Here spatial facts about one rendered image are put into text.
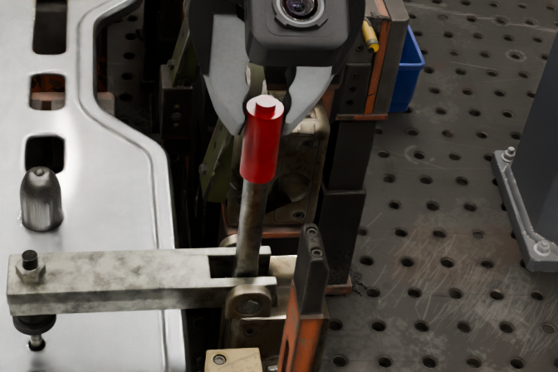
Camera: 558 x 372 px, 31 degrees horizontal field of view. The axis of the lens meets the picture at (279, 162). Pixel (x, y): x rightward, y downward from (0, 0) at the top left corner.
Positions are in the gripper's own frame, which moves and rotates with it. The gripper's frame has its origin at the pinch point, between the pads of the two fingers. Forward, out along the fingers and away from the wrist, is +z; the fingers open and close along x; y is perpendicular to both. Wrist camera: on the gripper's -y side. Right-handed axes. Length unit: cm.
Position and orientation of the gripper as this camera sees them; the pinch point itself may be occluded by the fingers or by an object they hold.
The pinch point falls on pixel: (262, 123)
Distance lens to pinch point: 59.7
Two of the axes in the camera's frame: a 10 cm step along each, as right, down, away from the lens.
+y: -1.4, -6.6, 7.4
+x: -9.8, 0.1, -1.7
